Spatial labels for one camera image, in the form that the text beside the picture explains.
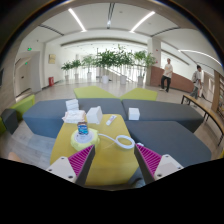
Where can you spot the white remote control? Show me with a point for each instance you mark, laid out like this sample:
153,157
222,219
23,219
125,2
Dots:
111,119

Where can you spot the red fire extinguisher box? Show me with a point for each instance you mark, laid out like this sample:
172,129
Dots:
51,81

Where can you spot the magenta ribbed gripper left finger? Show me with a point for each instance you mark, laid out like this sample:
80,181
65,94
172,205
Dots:
74,168

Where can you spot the grey bench right front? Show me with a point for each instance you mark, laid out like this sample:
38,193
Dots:
169,137

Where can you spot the grey bench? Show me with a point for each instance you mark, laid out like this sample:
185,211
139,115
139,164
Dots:
45,117
165,111
169,137

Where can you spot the green bench rear right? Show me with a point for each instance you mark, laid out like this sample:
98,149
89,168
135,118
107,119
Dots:
140,94

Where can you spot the white cube box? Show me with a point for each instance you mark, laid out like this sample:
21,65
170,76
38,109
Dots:
133,114

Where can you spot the potted plant centre right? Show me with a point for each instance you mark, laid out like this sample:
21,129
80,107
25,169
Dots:
124,60

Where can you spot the dark grey ottoman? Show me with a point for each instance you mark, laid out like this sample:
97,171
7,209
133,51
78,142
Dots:
10,121

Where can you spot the grey bench right rear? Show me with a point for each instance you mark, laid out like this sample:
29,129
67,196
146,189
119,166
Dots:
165,111

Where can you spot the yellow bench seat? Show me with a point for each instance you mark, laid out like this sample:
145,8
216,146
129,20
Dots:
111,164

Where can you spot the wooden long bench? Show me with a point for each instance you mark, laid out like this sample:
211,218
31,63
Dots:
208,113

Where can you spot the blue white device on charger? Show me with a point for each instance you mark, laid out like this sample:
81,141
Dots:
82,128

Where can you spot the stacked white paper box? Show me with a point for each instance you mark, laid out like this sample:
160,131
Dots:
72,104

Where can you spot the green bench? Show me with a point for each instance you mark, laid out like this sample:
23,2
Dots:
140,94
91,92

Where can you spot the yellow wall picture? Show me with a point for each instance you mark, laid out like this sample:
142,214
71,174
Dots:
52,58

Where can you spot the large centre potted plant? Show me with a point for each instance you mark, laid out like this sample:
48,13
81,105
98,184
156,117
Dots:
104,61

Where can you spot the person with backpack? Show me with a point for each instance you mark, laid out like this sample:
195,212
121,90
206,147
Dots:
196,79

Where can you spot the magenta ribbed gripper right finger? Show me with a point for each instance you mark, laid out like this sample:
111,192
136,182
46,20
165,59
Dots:
153,165

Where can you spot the crumpled white plastic bag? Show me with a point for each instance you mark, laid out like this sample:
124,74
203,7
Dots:
74,116

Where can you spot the yellow-green round charger base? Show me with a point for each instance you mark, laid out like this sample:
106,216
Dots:
79,142

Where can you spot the potted plant far left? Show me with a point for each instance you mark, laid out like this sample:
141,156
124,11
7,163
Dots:
66,67

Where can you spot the white tissue box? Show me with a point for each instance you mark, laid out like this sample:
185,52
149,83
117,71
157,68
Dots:
94,115

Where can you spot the person in white shirt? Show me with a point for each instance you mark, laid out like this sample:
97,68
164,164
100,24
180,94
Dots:
167,75

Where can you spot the green side seat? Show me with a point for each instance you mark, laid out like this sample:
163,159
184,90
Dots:
22,106

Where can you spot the grey bench left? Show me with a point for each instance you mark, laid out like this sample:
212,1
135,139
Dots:
45,117

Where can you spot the green bench rear left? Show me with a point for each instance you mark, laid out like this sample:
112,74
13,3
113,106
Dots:
91,92

